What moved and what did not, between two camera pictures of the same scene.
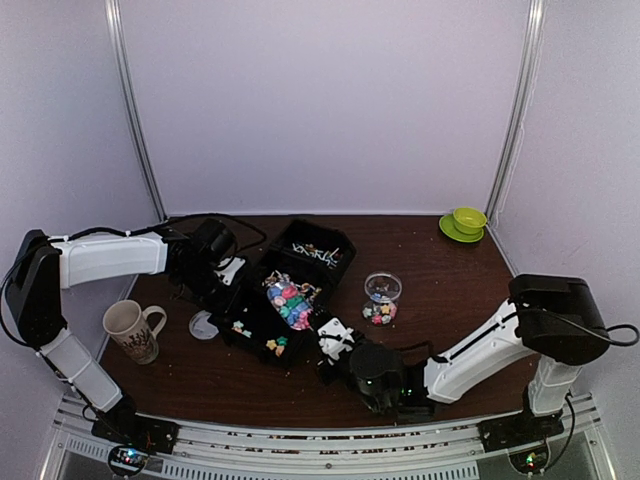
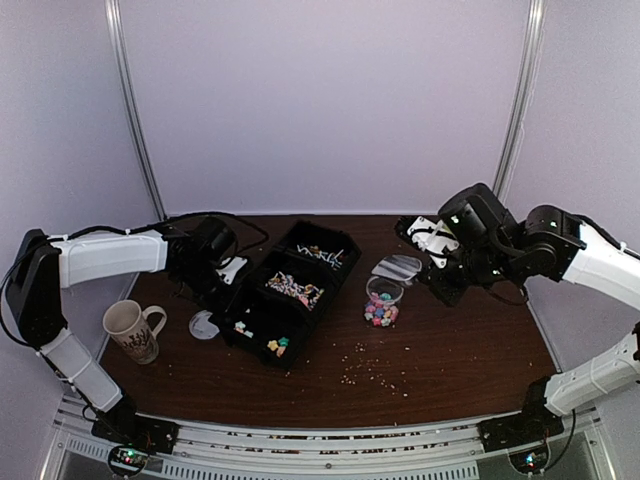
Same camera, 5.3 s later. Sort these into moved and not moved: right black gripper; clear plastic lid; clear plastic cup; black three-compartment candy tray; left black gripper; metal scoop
Moved: right black gripper; metal scoop
Not moved: clear plastic lid; black three-compartment candy tray; left black gripper; clear plastic cup
